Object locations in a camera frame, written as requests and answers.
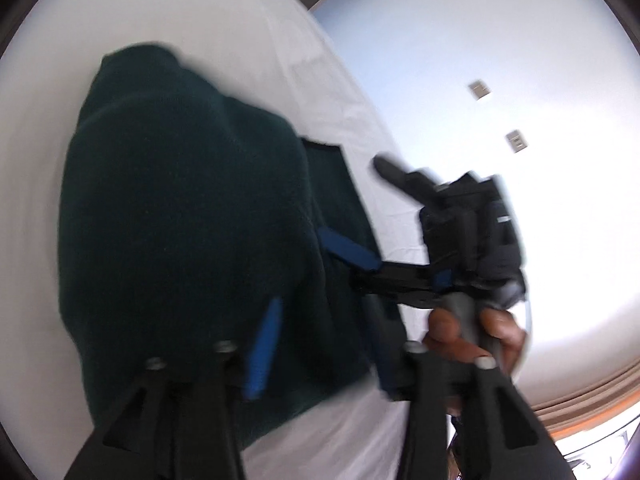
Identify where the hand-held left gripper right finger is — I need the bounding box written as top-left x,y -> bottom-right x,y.
365,300 -> 576,480

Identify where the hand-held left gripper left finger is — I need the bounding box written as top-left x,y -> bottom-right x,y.
65,295 -> 286,480

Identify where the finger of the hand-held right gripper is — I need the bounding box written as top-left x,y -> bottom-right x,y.
372,155 -> 441,206
317,227 -> 451,311

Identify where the dark green sweater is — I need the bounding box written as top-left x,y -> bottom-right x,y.
57,42 -> 408,453

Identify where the person's right hand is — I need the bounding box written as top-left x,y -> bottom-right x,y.
422,305 -> 526,376

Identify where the white cloth-covered table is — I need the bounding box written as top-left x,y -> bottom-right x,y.
0,0 -> 501,480

